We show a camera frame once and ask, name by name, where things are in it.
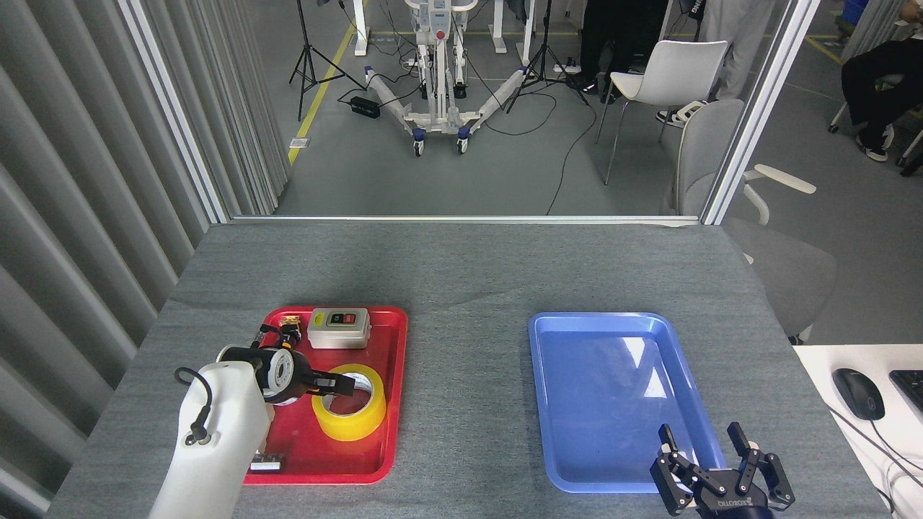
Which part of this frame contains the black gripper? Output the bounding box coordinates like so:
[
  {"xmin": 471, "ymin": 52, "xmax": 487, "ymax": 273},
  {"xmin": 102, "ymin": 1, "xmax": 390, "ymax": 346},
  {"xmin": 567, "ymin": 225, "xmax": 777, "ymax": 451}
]
[
  {"xmin": 650, "ymin": 422, "xmax": 797, "ymax": 519},
  {"xmin": 285, "ymin": 350, "xmax": 356, "ymax": 405}
]

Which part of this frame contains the yellow tape roll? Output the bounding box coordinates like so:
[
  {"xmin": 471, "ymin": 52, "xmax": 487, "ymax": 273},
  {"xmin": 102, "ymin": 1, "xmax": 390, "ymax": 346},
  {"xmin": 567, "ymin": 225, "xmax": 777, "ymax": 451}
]
[{"xmin": 312, "ymin": 364, "xmax": 387, "ymax": 442}]

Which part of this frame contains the red plastic tray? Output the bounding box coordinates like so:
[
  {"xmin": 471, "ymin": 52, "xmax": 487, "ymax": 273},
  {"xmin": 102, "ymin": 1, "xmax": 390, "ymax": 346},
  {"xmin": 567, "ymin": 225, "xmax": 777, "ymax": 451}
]
[{"xmin": 213, "ymin": 306, "xmax": 408, "ymax": 485}]

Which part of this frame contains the blue plastic tray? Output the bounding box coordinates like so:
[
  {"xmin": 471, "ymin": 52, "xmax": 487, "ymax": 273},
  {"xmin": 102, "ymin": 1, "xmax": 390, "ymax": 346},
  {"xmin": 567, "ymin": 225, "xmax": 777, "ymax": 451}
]
[{"xmin": 528, "ymin": 311, "xmax": 728, "ymax": 494}]

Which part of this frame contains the white desk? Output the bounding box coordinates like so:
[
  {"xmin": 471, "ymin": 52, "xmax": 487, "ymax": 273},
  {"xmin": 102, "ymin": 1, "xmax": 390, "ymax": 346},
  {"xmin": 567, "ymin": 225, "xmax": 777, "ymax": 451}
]
[{"xmin": 792, "ymin": 344, "xmax": 923, "ymax": 519}]

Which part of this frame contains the black computer mouse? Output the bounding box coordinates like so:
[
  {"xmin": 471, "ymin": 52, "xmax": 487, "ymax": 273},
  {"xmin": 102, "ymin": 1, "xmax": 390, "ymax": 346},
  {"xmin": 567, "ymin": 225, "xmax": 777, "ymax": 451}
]
[{"xmin": 832, "ymin": 368, "xmax": 886, "ymax": 422}]

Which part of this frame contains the black keyboard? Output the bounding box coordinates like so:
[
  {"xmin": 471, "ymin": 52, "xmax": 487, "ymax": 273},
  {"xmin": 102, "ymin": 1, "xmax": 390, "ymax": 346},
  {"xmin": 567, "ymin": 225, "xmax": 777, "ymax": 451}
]
[{"xmin": 888, "ymin": 369, "xmax": 923, "ymax": 415}]

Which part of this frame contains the white wheeled stand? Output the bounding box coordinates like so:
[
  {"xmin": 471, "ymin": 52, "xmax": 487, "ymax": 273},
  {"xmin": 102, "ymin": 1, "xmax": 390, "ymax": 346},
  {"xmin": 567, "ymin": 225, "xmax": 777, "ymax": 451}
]
[{"xmin": 363, "ymin": 0, "xmax": 533, "ymax": 156}]

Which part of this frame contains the grey office chair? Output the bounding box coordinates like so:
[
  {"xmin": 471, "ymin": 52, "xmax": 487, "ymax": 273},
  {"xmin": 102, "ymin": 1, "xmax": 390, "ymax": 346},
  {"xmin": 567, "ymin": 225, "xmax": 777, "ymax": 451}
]
[{"xmin": 660, "ymin": 99, "xmax": 839, "ymax": 345}]

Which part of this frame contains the white desk leg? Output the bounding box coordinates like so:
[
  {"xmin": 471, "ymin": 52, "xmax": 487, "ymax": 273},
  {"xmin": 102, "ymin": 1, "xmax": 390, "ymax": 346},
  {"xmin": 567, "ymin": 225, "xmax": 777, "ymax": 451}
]
[
  {"xmin": 519, "ymin": 0, "xmax": 538, "ymax": 66},
  {"xmin": 489, "ymin": 0, "xmax": 508, "ymax": 54},
  {"xmin": 351, "ymin": 0, "xmax": 371, "ymax": 57}
]

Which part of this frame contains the black tripod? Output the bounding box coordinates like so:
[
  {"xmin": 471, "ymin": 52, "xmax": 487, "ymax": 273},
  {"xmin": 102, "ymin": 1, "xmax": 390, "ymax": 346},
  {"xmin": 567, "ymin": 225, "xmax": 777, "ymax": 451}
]
[
  {"xmin": 288, "ymin": 0, "xmax": 365, "ymax": 122},
  {"xmin": 505, "ymin": 0, "xmax": 591, "ymax": 115}
]

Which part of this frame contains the white plastic chair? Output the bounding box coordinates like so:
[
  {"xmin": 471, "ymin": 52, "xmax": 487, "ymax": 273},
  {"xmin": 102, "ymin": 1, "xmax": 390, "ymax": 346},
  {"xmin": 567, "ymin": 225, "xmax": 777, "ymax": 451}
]
[{"xmin": 595, "ymin": 40, "xmax": 729, "ymax": 186}]

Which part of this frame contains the person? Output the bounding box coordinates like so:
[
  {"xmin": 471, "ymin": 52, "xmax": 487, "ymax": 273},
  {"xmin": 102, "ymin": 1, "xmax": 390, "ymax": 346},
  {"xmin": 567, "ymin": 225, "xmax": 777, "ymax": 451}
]
[
  {"xmin": 676, "ymin": 0, "xmax": 705, "ymax": 41},
  {"xmin": 840, "ymin": 0, "xmax": 923, "ymax": 163},
  {"xmin": 656, "ymin": 0, "xmax": 778, "ymax": 129},
  {"xmin": 570, "ymin": 0, "xmax": 675, "ymax": 105}
]

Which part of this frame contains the white two-button switch box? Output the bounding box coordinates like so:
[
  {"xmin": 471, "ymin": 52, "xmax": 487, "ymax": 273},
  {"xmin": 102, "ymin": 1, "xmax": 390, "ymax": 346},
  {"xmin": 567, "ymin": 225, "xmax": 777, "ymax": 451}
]
[{"xmin": 307, "ymin": 308, "xmax": 373, "ymax": 350}]

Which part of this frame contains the silver aluminium rail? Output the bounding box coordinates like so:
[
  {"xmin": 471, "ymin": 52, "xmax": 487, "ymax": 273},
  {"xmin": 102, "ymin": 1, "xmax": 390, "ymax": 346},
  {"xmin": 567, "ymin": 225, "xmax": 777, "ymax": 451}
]
[{"xmin": 231, "ymin": 214, "xmax": 704, "ymax": 226}]

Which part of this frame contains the silver aluminium post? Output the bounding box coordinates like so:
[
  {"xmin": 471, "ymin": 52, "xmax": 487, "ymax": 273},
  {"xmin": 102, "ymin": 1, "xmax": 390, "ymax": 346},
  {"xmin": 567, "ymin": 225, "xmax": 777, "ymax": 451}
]
[
  {"xmin": 119, "ymin": 0, "xmax": 231, "ymax": 224},
  {"xmin": 699, "ymin": 0, "xmax": 823, "ymax": 226}
]

